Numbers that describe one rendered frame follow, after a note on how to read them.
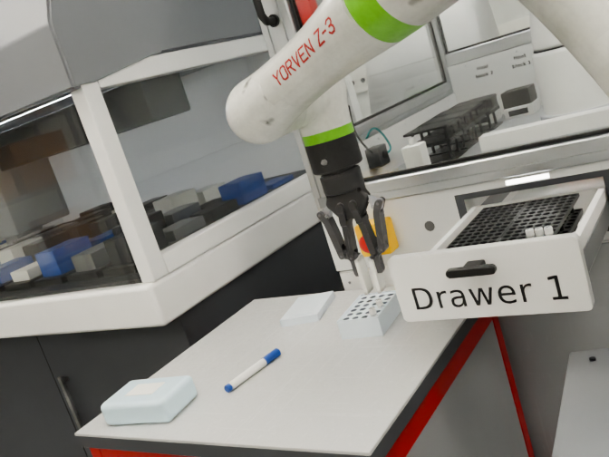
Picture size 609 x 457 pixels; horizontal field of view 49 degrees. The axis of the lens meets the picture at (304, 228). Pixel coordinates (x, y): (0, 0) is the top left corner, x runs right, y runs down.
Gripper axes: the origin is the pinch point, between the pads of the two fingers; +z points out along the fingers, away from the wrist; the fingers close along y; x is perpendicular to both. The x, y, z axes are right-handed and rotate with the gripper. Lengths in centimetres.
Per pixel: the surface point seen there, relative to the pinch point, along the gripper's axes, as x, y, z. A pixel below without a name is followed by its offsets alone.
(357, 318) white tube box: 4.4, 3.1, 6.6
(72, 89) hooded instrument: -2, 56, -50
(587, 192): -19.5, -37.0, -2.7
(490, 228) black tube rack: -3.9, -22.5, -3.6
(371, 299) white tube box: -4.4, 3.6, 6.7
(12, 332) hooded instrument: -7, 115, 4
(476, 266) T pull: 17.8, -25.0, -5.0
